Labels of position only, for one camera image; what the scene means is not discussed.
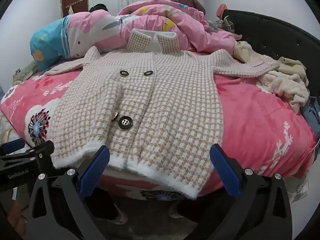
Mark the grey plaid cloth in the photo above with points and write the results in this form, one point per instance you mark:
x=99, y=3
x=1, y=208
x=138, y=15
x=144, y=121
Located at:
x=223, y=25

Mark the pink floral blanket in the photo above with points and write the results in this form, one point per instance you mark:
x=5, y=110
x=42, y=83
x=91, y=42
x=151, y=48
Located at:
x=250, y=120

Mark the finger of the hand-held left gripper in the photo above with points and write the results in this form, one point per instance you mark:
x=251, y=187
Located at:
x=41, y=150
x=15, y=146

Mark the salmon pink cloth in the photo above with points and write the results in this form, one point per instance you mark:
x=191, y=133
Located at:
x=221, y=10

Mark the grey-blue cloth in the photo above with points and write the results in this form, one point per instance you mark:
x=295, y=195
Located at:
x=311, y=110

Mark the grey floral cloth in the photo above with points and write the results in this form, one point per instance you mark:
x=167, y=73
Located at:
x=25, y=72

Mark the black padded headboard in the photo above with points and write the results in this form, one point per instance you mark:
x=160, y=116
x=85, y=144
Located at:
x=275, y=35

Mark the beige houndstooth knit coat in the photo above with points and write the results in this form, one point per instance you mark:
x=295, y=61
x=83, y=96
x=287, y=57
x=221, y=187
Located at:
x=162, y=105

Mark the cream cloth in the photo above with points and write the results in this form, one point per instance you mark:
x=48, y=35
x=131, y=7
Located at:
x=243, y=51

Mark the pink printed quilt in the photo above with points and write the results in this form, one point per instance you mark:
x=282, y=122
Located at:
x=185, y=17

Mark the person's shoe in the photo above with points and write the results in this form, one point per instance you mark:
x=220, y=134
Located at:
x=120, y=215
x=175, y=211

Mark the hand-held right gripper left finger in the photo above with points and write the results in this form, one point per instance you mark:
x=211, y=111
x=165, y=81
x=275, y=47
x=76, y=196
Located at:
x=95, y=170

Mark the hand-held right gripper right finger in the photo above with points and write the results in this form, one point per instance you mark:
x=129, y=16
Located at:
x=225, y=170

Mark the person's right shoe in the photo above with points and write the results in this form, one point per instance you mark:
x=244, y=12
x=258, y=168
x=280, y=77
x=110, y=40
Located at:
x=175, y=211

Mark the fluffy beige garment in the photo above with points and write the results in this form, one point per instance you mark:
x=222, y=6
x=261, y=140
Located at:
x=282, y=88

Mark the grey patterned bed sheet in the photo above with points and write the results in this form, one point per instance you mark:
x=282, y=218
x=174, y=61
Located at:
x=10, y=130

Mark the person's left shoe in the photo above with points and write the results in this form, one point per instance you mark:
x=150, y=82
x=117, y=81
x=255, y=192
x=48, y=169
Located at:
x=120, y=215

